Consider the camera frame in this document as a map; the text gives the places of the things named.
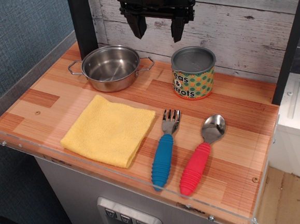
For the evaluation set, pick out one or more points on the grey dispenser panel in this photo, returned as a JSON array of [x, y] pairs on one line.
[[115, 213]]

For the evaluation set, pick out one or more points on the white toy cabinet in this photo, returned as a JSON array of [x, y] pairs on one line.
[[284, 153]]

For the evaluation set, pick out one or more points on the blue handled fork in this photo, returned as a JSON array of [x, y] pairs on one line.
[[163, 156]]

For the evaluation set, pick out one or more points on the stainless steel pot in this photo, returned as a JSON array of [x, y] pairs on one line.
[[112, 68]]

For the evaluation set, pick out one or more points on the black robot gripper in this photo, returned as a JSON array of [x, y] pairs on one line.
[[135, 11]]

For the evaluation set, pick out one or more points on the peas and carrots can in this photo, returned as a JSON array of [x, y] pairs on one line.
[[193, 72]]

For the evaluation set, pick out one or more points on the yellow folded towel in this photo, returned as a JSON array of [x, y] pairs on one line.
[[108, 132]]

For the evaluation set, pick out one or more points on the clear acrylic guard rail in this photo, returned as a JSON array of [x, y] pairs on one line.
[[37, 112]]

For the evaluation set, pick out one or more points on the black vertical post right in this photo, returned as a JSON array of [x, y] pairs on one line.
[[288, 58]]

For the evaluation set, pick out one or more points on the red handled spoon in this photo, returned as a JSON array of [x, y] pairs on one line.
[[213, 130]]

